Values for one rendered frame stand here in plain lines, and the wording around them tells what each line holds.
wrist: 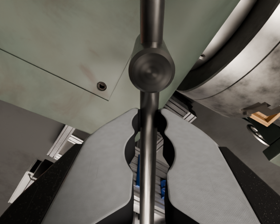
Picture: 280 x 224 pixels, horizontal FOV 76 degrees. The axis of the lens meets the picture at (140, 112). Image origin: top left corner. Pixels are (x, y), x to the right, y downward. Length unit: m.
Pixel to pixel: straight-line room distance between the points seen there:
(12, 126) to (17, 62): 2.11
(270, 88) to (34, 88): 0.35
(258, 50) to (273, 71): 0.04
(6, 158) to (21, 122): 0.69
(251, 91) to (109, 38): 0.23
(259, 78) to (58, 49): 0.28
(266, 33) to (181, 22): 0.11
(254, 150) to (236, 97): 2.01
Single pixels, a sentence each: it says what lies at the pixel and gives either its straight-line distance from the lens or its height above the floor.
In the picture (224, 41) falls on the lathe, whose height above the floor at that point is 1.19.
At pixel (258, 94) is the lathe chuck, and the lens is 0.34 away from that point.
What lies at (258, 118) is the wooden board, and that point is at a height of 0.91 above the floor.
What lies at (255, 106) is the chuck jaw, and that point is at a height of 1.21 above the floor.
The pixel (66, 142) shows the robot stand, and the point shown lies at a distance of 1.91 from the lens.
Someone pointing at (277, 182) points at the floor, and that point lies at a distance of 2.90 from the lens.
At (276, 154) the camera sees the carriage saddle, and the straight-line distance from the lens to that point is 0.96.
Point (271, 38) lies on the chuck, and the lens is 0.30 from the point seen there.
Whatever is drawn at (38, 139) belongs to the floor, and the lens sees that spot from 2.36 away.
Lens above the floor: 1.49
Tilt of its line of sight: 58 degrees down
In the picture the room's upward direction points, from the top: 174 degrees counter-clockwise
